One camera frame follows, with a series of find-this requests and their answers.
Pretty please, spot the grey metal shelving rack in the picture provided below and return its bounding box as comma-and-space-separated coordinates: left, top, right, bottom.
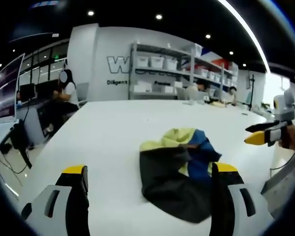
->
129, 42, 239, 101

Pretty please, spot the black monitor stand pole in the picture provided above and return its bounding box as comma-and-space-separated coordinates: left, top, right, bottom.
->
245, 74, 257, 111

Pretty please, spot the large display screen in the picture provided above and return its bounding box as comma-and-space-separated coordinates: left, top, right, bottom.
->
0, 53, 26, 125

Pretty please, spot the black cable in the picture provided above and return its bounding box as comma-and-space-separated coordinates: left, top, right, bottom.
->
269, 151, 295, 177

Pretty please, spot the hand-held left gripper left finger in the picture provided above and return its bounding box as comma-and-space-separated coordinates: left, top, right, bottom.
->
21, 165, 90, 236

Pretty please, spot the black computer monitor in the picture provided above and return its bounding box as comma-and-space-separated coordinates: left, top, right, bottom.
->
19, 83, 36, 101

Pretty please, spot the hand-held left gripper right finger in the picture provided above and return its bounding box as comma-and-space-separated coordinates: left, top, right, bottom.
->
209, 162, 273, 236

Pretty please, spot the row of white storage bins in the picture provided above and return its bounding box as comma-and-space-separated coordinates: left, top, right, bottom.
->
135, 44, 238, 87

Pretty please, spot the black blue yellow garment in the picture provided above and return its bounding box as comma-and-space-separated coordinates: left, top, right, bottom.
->
139, 127, 223, 224

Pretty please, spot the person's right hand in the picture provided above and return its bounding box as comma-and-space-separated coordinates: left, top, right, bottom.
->
278, 124, 295, 158

